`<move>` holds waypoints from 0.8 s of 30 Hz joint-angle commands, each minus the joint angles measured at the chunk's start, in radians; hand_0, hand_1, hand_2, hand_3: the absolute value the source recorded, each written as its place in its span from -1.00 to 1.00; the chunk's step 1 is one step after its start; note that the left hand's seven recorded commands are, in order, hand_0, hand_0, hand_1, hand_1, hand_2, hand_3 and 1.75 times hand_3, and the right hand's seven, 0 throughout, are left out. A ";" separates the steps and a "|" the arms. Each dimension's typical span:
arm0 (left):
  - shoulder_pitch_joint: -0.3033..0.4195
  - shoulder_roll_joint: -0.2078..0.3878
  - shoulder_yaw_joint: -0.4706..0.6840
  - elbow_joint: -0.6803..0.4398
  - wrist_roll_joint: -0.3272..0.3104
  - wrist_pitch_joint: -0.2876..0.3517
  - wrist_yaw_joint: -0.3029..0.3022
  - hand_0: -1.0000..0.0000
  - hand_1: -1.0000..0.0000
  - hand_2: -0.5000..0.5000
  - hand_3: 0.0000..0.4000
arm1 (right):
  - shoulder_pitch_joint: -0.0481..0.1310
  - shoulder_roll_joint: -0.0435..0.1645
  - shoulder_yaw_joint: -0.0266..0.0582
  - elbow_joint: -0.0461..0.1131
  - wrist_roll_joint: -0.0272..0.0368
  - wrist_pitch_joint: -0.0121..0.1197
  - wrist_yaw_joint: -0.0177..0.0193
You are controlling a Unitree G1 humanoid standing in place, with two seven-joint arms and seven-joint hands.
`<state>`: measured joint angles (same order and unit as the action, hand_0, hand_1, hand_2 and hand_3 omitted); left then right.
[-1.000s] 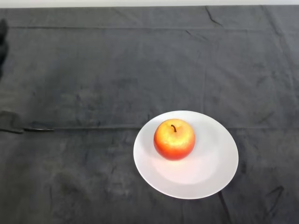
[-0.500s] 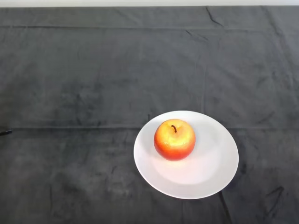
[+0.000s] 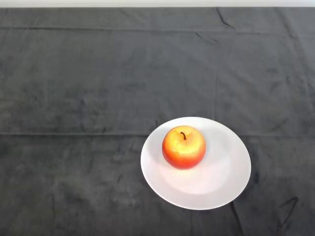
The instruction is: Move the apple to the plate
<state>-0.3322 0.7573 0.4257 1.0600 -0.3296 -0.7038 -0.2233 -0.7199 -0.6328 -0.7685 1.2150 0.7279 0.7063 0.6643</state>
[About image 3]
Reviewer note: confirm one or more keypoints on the white round plate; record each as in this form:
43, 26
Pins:
209, 186

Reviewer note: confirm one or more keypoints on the red yellow apple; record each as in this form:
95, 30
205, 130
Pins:
183, 147

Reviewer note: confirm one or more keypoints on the black cloth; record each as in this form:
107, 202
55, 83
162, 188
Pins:
98, 86

